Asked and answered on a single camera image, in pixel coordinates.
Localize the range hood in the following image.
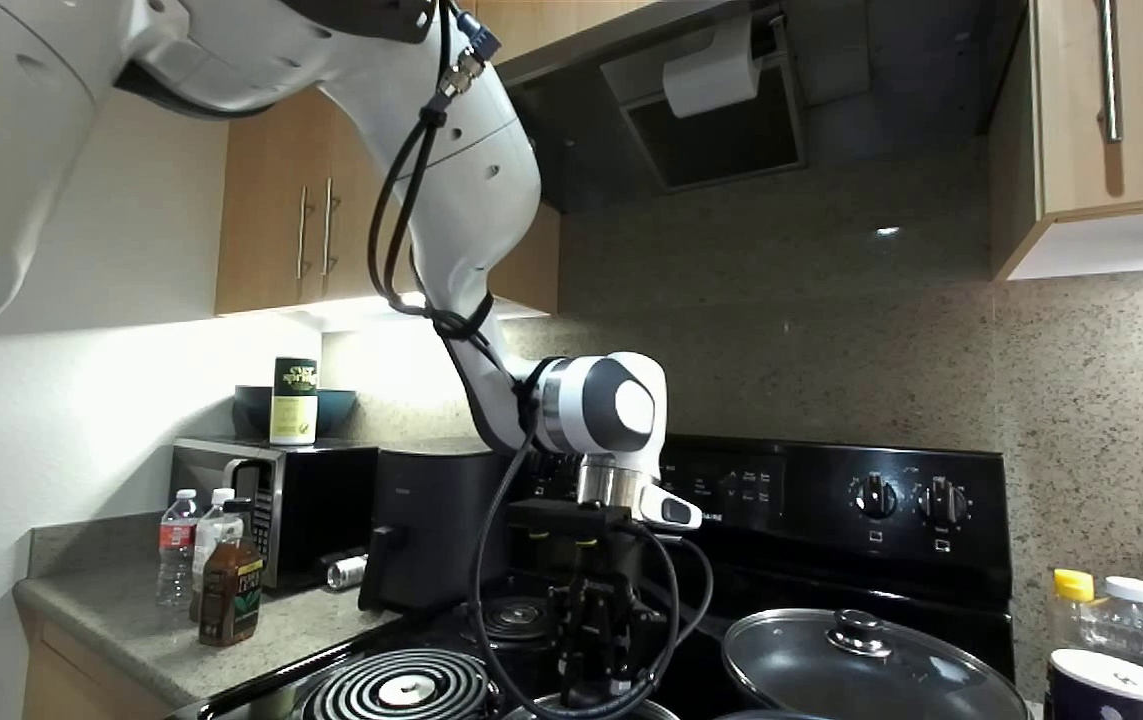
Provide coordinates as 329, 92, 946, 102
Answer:
491, 0, 1032, 217

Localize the black electric stove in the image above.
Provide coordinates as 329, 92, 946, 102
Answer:
169, 433, 1032, 720

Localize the paper towel roll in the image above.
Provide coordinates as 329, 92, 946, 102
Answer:
662, 14, 764, 120

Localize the silver can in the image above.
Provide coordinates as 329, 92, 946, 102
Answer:
326, 554, 370, 592

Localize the dark blue bowl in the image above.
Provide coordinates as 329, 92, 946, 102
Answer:
232, 384, 361, 442

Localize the small coil burner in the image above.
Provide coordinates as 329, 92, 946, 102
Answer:
476, 594, 558, 642

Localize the clear water bottle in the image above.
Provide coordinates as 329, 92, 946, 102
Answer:
157, 488, 202, 610

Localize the yellow capped bottle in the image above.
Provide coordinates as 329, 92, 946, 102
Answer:
1048, 567, 1098, 653

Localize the white capped plastic bottle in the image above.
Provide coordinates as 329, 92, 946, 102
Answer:
191, 486, 246, 623

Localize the green and white canister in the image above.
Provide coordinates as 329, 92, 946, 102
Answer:
268, 356, 320, 447

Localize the stove knob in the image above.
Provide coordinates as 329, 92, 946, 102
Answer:
917, 476, 972, 529
851, 472, 902, 521

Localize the wooden wall cabinet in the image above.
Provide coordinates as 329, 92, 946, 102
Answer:
988, 0, 1143, 283
215, 88, 561, 318

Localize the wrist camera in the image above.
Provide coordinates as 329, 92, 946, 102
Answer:
505, 497, 634, 546

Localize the black air fryer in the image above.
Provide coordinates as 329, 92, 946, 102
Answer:
358, 446, 514, 615

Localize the cabinet door handle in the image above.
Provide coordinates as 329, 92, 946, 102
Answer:
321, 176, 342, 278
1095, 0, 1125, 144
294, 184, 314, 283

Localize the clear white capped jug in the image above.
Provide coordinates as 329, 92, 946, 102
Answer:
1079, 575, 1143, 693

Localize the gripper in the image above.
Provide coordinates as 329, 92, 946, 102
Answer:
547, 535, 670, 706

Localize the brown tea bottle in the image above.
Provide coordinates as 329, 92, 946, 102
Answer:
198, 497, 266, 648

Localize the microwave door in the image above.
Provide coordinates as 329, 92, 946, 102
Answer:
169, 444, 262, 586

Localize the microwave door handle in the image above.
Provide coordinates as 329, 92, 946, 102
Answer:
223, 458, 254, 521

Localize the glass pot lid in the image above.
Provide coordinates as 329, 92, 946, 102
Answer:
720, 607, 1029, 720

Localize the black microwave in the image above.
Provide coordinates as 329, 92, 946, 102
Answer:
168, 436, 380, 593

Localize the large coil burner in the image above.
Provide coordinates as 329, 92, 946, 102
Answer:
303, 647, 494, 720

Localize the dark tub with white lid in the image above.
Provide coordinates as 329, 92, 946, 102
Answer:
1042, 647, 1143, 720

